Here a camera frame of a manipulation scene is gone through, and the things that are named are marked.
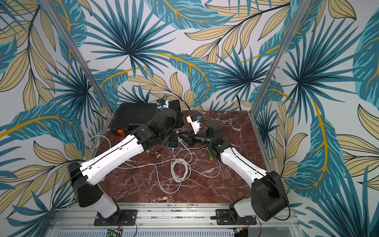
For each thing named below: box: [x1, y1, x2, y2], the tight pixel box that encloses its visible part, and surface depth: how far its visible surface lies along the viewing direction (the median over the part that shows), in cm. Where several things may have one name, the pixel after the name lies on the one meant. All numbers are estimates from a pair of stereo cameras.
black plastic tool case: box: [110, 102, 158, 136], surface depth 112 cm
